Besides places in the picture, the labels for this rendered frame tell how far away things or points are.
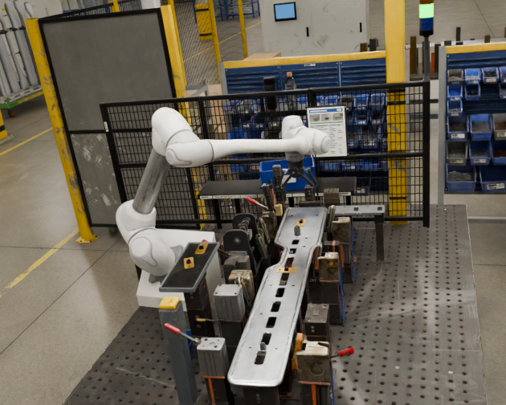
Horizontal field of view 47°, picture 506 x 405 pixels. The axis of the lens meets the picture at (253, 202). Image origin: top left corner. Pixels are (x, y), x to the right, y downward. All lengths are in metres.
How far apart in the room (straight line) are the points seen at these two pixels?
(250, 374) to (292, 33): 7.66
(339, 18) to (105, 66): 4.95
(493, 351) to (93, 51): 3.58
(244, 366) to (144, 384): 0.63
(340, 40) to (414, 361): 7.12
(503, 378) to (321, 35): 6.60
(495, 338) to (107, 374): 2.29
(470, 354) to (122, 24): 3.43
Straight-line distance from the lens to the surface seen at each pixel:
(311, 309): 2.19
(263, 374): 1.97
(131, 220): 2.82
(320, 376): 1.98
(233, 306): 2.20
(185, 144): 2.40
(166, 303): 2.11
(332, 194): 3.09
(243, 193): 3.27
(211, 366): 2.06
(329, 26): 9.12
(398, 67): 3.23
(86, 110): 5.08
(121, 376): 2.60
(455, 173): 4.67
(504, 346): 3.77
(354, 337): 2.59
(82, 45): 4.94
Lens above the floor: 2.25
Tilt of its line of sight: 23 degrees down
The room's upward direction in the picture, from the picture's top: 7 degrees counter-clockwise
